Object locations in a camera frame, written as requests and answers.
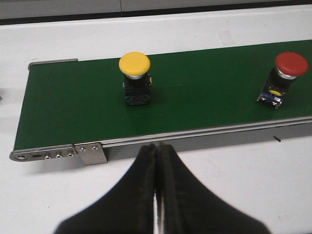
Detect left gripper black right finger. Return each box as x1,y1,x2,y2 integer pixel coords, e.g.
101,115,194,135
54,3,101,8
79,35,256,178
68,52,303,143
156,144,269,234

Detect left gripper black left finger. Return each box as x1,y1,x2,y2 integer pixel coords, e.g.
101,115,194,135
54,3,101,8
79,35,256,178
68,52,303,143
55,144,156,234

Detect green conveyor belt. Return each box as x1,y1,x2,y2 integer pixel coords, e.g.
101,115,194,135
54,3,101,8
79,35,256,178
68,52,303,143
13,39,312,152

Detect steel conveyor mounting bracket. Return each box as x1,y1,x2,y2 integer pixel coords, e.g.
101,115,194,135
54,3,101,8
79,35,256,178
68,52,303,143
75,142,108,166

